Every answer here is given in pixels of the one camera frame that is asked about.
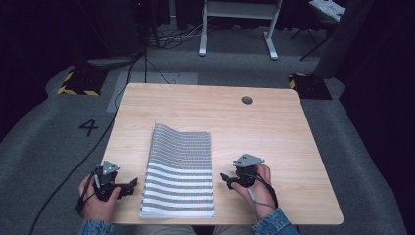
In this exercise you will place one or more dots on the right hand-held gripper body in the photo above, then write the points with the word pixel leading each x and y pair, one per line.
pixel 247 170

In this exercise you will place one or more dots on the person's left hand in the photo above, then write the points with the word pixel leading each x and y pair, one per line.
pixel 98 204

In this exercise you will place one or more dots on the white desk frame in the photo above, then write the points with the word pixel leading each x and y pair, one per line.
pixel 239 9

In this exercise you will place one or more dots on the black base with hazard stripes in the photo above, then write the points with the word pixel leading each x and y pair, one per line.
pixel 310 86
pixel 83 83

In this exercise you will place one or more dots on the grey curtain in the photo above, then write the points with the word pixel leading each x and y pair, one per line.
pixel 345 36

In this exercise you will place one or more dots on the person's beige trouser legs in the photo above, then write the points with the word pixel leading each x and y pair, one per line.
pixel 192 229

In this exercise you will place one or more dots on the white bag with red print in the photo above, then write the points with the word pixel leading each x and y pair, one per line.
pixel 327 8

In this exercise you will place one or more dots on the grey white striped cloth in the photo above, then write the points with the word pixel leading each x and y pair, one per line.
pixel 179 176

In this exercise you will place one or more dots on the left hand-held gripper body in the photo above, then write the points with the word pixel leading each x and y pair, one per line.
pixel 105 182

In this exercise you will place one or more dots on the thin black stand pole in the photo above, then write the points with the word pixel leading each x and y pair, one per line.
pixel 145 49

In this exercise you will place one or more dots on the black folding stand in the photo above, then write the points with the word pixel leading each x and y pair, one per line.
pixel 313 40

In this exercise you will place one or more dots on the person's right hand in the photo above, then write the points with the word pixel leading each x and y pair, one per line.
pixel 259 192

